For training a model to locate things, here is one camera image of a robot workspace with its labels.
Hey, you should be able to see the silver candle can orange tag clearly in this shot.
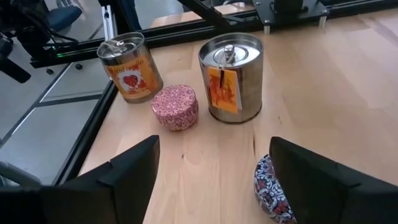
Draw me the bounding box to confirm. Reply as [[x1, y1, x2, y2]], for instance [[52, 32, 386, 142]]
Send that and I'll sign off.
[[198, 32, 265, 124]]

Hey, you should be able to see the black equipment stand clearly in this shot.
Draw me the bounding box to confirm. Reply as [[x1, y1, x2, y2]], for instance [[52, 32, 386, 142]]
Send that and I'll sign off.
[[0, 0, 78, 84]]

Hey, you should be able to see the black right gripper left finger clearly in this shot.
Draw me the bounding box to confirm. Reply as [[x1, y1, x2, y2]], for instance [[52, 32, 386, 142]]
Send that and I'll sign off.
[[0, 134, 161, 224]]

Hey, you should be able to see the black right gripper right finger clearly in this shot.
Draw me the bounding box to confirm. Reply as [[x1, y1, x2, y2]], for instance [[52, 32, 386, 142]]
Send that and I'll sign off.
[[269, 136, 398, 224]]

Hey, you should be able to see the silver aluminium frame profile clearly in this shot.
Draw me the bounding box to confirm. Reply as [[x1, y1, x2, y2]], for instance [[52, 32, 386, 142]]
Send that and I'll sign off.
[[100, 4, 119, 42]]

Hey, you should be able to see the dark red floral candle tin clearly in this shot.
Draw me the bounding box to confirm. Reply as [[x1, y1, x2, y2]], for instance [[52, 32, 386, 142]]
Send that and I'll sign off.
[[253, 154, 298, 224]]

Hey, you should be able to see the black aluminium table frame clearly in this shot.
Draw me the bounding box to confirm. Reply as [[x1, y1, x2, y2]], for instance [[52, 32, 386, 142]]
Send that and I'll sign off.
[[0, 0, 398, 187]]

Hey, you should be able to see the pink floral candle tin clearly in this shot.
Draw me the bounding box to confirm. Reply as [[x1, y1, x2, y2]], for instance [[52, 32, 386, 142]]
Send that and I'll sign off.
[[150, 84, 200, 132]]

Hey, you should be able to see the silver candle can orange label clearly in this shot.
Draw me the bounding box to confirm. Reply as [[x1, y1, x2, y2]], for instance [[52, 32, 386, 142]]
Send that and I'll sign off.
[[96, 31, 164, 105]]

